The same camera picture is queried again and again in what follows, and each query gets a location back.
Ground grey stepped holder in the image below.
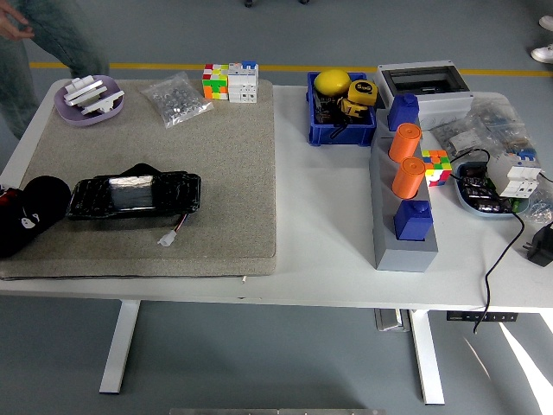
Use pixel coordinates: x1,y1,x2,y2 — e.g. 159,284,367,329
368,106,440,273

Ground grey-brown felt mat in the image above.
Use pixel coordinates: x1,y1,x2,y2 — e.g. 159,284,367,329
0,78,277,281

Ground person's right hand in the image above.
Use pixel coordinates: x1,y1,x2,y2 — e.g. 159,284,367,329
0,6,36,42

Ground white table leg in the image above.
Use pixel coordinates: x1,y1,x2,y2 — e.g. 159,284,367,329
407,308,447,406
99,299,142,395

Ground orange green puzzle cube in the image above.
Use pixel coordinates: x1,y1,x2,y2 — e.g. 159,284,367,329
201,63,231,102

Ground person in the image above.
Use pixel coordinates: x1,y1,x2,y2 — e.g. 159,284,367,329
0,0,111,140

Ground clear bag of screws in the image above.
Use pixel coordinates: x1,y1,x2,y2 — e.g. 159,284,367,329
139,71,215,130

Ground panel wire with white plug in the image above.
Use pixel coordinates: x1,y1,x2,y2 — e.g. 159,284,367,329
156,213,192,248

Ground round yellow tape measure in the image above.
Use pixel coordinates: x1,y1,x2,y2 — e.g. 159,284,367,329
346,79,378,107

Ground black power adapter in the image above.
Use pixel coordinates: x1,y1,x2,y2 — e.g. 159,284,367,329
523,221,553,268

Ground black parts in bin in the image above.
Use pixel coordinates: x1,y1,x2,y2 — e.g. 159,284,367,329
314,91,343,127

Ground blue plastic bin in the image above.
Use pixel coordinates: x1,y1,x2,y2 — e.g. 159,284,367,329
306,71,378,149

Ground light blue oval dish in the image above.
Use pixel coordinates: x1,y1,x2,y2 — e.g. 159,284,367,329
452,160,532,220

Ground yellow ball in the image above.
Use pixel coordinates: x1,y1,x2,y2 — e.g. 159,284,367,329
313,68,353,98

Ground white circuit breaker blue clip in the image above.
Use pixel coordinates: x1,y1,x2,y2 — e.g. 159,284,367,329
486,148,543,201

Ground black cord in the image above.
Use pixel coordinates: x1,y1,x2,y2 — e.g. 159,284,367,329
448,147,526,335

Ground large clear bag of parts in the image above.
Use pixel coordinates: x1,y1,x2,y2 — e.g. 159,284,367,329
467,95,531,153

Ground white T-shaped bracket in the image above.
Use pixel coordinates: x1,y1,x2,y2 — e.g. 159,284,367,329
79,89,126,117

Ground silver flat bars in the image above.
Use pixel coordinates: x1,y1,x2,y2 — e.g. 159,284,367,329
63,81,110,107

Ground white breaker block blue top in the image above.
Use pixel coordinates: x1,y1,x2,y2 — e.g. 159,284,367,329
226,60,260,105

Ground grey metal box under table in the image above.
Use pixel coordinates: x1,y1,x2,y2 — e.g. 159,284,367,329
374,308,412,334

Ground clear bag with white part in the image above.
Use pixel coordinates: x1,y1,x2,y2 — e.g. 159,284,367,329
429,122,477,159

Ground black desk control panel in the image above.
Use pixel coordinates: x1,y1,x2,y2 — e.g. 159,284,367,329
445,310,519,322

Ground multicolour twisted puzzle cube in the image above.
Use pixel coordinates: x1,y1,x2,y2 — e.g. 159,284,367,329
420,149,454,188

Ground orange cylinder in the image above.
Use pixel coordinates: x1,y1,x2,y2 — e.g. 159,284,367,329
388,122,423,163
391,156,427,201

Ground purple oval tray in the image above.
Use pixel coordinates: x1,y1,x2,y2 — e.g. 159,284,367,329
53,74,126,128

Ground grey white electrical box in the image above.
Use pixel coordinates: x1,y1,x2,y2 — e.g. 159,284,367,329
372,60,474,131

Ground yellow black tape measure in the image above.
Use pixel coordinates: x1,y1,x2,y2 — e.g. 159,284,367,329
337,98,369,120

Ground blue block with knob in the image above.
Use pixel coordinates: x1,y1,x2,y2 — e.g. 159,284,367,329
386,92,421,132
393,199,435,242

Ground black rag with white print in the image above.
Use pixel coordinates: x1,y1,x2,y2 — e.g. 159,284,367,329
0,175,73,259

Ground black packets in dish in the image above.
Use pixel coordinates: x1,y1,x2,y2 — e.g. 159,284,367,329
459,165,503,214

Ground small clear bag metal bits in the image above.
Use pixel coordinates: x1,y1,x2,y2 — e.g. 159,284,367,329
528,188,553,225

